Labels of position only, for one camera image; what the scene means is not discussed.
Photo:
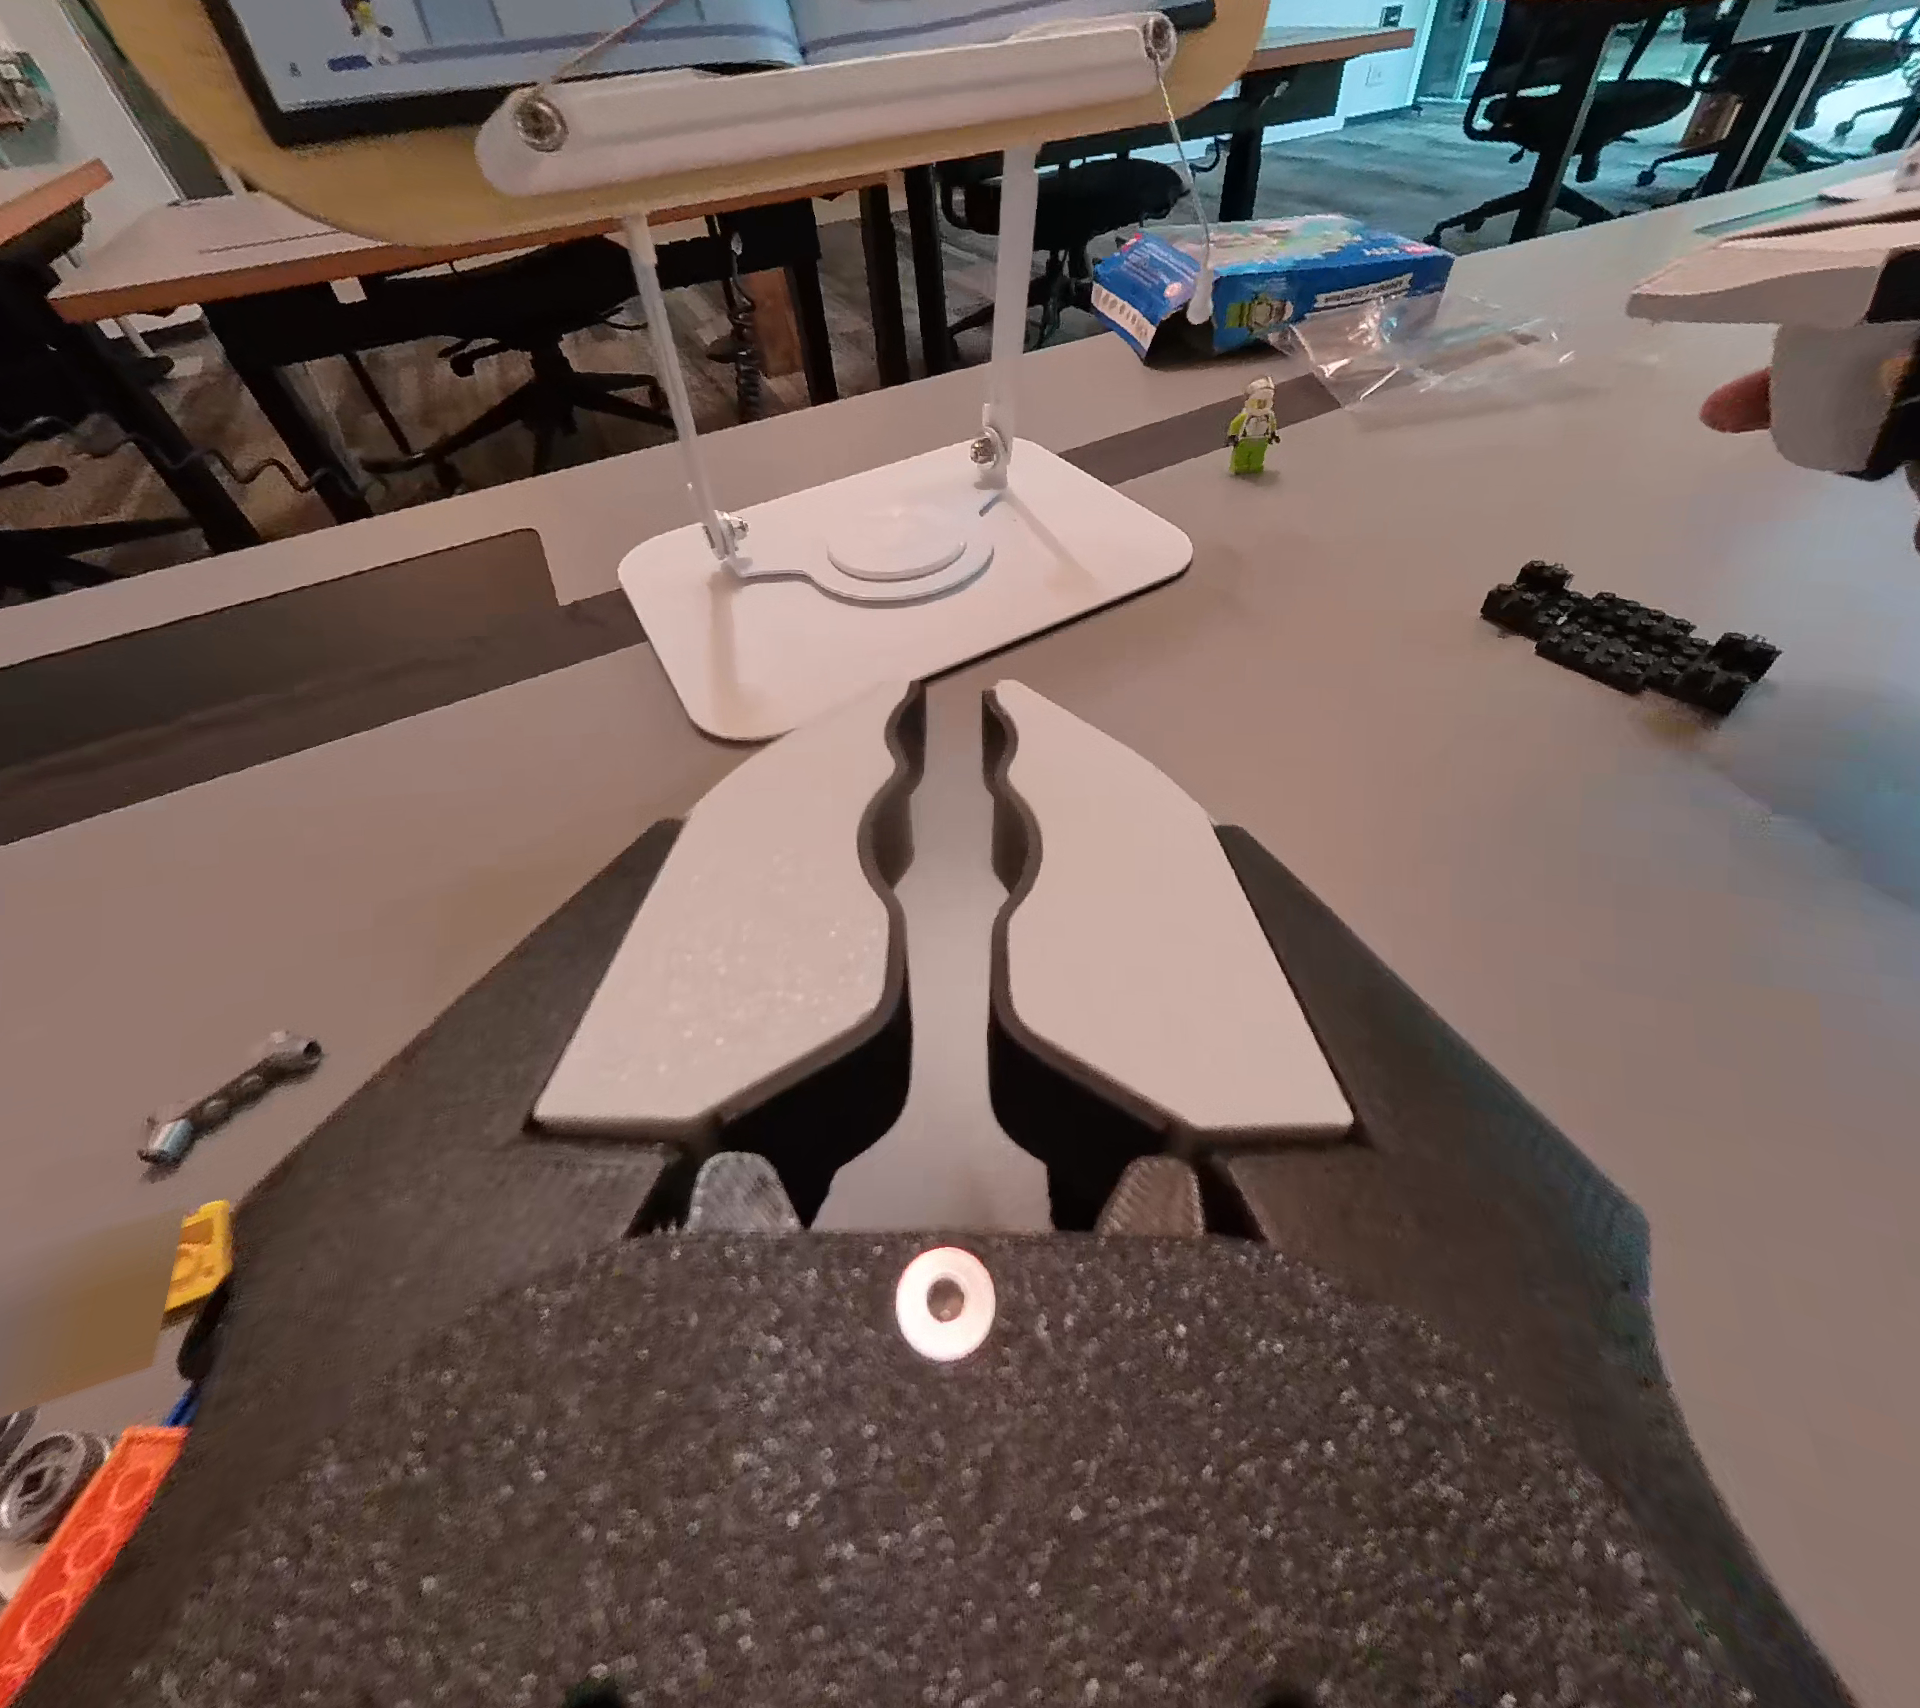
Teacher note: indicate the clear plastic bag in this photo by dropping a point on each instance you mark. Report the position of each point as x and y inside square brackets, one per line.
[1427, 345]

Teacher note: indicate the white book stand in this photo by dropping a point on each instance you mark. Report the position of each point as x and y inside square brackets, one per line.
[1051, 555]

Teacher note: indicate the blue lego box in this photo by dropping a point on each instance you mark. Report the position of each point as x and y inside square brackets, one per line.
[1321, 268]

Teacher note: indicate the lime green lego minifigure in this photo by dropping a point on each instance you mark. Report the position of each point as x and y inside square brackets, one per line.
[1255, 435]

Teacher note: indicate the black lego chassis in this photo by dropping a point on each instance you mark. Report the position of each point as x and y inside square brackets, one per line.
[1637, 638]

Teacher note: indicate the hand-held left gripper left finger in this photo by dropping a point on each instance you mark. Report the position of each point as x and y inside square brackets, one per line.
[720, 988]

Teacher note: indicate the pile of lego pieces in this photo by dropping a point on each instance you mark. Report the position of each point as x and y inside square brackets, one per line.
[90, 1559]

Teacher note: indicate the person's right hand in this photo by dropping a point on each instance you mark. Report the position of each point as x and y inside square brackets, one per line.
[1745, 407]

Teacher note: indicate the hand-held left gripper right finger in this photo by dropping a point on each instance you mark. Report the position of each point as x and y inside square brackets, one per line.
[1171, 988]

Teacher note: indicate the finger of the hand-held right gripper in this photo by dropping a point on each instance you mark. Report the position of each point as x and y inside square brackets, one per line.
[1866, 202]
[1801, 287]

